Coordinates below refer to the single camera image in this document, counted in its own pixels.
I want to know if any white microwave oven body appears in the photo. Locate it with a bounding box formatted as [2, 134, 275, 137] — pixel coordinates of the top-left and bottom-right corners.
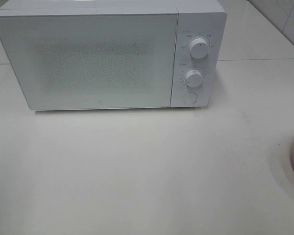
[0, 0, 227, 110]

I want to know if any white microwave door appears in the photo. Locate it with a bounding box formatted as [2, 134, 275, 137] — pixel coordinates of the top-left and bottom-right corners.
[0, 14, 177, 111]

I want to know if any upper white power knob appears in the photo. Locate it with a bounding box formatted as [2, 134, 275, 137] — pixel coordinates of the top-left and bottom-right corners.
[189, 37, 210, 59]

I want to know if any white timer knob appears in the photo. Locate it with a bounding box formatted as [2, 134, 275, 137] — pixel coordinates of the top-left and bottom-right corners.
[185, 70, 203, 88]

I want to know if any round door release button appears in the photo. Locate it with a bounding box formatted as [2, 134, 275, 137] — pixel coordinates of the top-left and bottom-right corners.
[183, 92, 197, 105]

